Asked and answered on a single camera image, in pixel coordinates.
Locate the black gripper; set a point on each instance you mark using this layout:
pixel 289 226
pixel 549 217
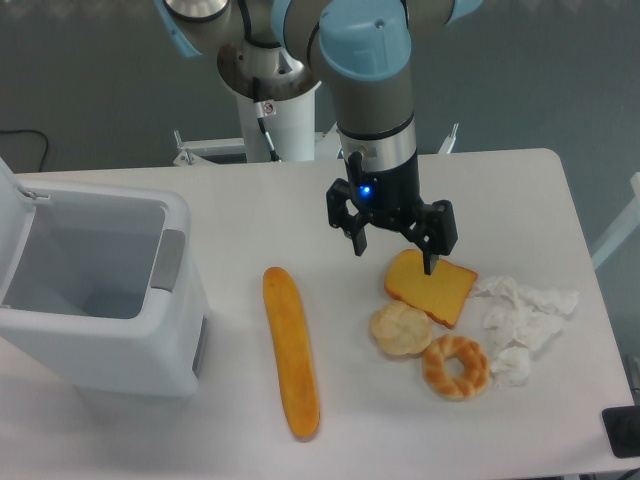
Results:
pixel 390 200

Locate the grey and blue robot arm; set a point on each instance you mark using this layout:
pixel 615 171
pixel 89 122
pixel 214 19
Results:
pixel 274 51

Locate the pale round bread roll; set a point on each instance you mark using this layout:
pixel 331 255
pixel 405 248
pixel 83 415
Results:
pixel 400 329

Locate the orange toast slice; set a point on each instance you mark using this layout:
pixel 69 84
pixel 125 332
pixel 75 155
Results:
pixel 441 294

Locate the long orange baguette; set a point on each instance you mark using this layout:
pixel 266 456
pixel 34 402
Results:
pixel 292 349

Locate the crumpled white tissue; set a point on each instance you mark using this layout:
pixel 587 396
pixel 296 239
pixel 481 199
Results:
pixel 521 322

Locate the white plastic trash bin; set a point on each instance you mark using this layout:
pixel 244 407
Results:
pixel 98 284

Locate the black device at table edge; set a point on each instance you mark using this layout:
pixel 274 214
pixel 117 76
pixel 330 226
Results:
pixel 622 428

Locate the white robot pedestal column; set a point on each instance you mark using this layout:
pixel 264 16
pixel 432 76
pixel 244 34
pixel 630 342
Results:
pixel 290 124

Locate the braided ring bread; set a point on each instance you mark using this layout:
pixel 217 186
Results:
pixel 474 377

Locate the white frame bar right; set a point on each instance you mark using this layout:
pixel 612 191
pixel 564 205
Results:
pixel 626 222

